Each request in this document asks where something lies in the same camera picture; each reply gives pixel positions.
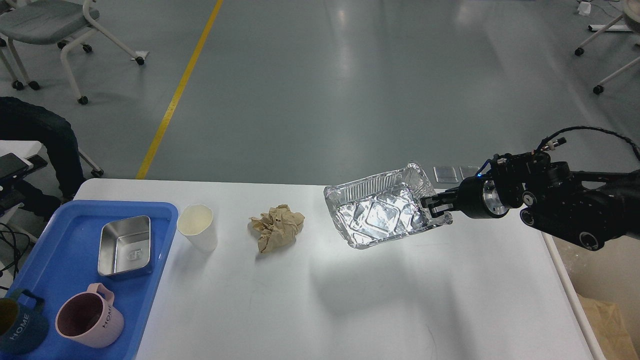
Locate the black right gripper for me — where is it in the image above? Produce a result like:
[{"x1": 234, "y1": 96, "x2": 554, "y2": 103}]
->
[{"x1": 420, "y1": 176, "x2": 509, "y2": 219}]

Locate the aluminium foil tray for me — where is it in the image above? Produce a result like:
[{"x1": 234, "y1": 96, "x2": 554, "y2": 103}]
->
[{"x1": 323, "y1": 162, "x2": 453, "y2": 249}]

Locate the brown paper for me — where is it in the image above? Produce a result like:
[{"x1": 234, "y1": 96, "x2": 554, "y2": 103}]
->
[
  {"x1": 249, "y1": 203, "x2": 306, "y2": 254},
  {"x1": 577, "y1": 294, "x2": 639, "y2": 360}
]

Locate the white paper cup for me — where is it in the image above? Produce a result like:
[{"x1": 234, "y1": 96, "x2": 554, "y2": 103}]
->
[{"x1": 177, "y1": 203, "x2": 218, "y2": 253}]

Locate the stainless steel rectangular container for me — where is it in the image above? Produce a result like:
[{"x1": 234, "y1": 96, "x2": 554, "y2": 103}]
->
[{"x1": 97, "y1": 215, "x2": 154, "y2": 281}]

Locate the pink ribbed mug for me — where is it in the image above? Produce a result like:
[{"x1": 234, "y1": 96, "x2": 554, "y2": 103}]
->
[{"x1": 54, "y1": 282, "x2": 125, "y2": 349}]

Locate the dark blue HOME mug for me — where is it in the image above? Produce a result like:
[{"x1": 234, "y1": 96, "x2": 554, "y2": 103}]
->
[{"x1": 0, "y1": 288, "x2": 50, "y2": 355}]

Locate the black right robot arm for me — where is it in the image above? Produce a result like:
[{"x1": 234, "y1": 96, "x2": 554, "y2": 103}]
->
[{"x1": 420, "y1": 126, "x2": 640, "y2": 251}]

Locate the floor outlet plate left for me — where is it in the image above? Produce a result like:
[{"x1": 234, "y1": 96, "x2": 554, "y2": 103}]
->
[{"x1": 433, "y1": 166, "x2": 460, "y2": 184}]

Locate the floor outlet plate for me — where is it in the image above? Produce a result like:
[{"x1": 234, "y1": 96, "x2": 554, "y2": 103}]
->
[
  {"x1": 433, "y1": 166, "x2": 460, "y2": 184},
  {"x1": 459, "y1": 165, "x2": 480, "y2": 180}
]

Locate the floor outlet plate right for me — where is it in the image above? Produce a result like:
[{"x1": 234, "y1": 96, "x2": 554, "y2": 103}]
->
[{"x1": 459, "y1": 165, "x2": 480, "y2": 180}]

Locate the beige plastic bin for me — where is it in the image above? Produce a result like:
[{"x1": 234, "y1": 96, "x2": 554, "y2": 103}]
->
[{"x1": 542, "y1": 234, "x2": 640, "y2": 360}]

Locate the brown paper in bin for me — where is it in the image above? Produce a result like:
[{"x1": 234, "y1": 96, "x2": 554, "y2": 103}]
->
[{"x1": 577, "y1": 294, "x2": 639, "y2": 360}]

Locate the white chair base right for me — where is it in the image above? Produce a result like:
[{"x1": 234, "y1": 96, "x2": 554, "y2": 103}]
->
[{"x1": 575, "y1": 0, "x2": 640, "y2": 96}]

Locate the blue plastic tray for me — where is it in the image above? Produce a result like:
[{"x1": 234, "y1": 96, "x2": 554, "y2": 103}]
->
[{"x1": 1, "y1": 200, "x2": 178, "y2": 360}]

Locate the white side table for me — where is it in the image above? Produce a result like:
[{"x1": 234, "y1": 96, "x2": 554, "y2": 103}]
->
[{"x1": 0, "y1": 140, "x2": 42, "y2": 199}]

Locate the person in dark jeans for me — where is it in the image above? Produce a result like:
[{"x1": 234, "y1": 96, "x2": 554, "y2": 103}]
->
[{"x1": 0, "y1": 96, "x2": 86, "y2": 199}]

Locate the grey office chair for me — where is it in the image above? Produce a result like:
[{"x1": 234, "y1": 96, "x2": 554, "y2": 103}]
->
[{"x1": 0, "y1": 0, "x2": 146, "y2": 105}]

